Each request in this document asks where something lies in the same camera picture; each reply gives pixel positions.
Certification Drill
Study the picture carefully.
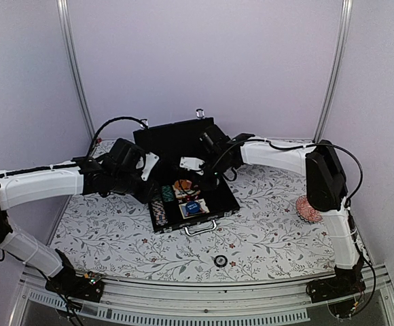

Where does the green chip row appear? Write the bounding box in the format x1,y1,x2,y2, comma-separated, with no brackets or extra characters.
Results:
161,185,175,202

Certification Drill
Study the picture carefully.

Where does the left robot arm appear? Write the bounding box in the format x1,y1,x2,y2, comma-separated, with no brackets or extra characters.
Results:
0,138,160,295

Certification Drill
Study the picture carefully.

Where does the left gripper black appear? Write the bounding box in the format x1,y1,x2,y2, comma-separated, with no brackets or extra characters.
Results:
111,170,162,204

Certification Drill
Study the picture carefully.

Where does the red patterned bowl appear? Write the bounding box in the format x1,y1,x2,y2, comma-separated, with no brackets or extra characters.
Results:
295,195,323,223

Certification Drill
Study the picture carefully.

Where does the blue card deck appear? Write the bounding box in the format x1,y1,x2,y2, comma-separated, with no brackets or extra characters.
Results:
179,199,209,219

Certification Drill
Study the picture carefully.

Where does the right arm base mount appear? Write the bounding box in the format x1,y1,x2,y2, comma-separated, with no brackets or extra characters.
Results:
306,268,366,303

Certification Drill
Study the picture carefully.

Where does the black poker case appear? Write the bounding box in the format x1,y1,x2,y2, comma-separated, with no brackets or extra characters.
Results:
133,117,240,234

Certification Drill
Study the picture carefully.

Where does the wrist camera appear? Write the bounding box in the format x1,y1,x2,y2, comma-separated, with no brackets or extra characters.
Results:
179,156,204,171
141,152,160,181

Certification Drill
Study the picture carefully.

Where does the aluminium post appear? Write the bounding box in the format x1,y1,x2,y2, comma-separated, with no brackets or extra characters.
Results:
56,0,95,139
313,0,353,142

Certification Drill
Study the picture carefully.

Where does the front aluminium rail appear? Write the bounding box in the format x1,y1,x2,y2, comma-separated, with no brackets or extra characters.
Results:
9,265,394,325

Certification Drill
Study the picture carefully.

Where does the black white dealer button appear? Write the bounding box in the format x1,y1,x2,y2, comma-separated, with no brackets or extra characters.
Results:
213,255,228,268

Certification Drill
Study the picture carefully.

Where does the right aluminium post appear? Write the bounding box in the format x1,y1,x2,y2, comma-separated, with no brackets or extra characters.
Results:
313,0,353,142

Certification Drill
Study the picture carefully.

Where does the blue small blind button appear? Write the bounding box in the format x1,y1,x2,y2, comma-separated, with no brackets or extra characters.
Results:
185,201,200,214

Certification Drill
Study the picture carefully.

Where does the orange big blind button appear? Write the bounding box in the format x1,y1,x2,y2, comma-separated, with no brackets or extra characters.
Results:
174,179,192,191

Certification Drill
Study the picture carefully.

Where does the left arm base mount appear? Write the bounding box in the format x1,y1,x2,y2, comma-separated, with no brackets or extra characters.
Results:
45,270,105,303

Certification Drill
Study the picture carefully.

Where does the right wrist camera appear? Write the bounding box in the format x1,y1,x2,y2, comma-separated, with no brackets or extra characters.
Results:
179,156,204,171

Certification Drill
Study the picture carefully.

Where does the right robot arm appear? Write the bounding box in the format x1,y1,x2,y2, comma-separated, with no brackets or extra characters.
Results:
179,125,364,296

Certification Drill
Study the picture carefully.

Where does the left aluminium post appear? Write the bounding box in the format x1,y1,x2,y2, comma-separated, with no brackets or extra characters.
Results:
56,0,95,139

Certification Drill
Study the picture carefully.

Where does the red dice pair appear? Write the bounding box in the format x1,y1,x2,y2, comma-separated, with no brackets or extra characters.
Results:
186,195,198,202

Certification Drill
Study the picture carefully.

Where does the red card deck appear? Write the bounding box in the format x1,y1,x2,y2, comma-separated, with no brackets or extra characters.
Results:
173,183,200,199

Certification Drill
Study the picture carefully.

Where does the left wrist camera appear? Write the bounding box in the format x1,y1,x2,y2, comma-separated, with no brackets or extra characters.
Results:
141,152,160,181

